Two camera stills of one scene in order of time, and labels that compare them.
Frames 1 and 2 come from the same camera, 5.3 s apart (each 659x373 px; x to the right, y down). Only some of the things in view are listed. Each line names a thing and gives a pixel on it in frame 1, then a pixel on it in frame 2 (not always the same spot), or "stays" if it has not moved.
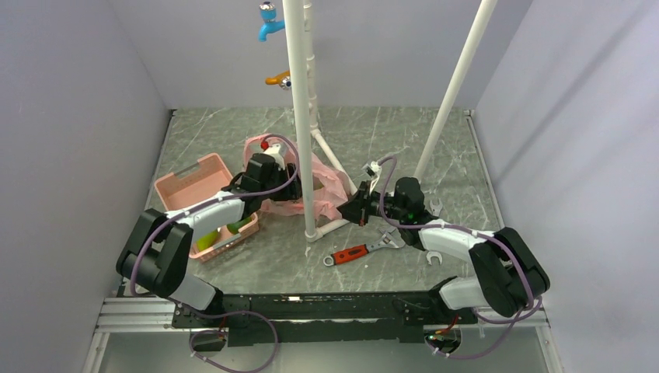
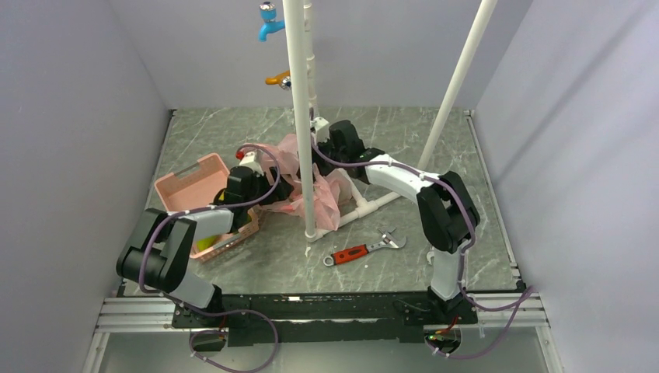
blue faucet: x=268 y=16 stays
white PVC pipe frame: x=299 y=21 stays
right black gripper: x=354 y=208 to x=315 y=158
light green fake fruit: x=207 y=241 stays
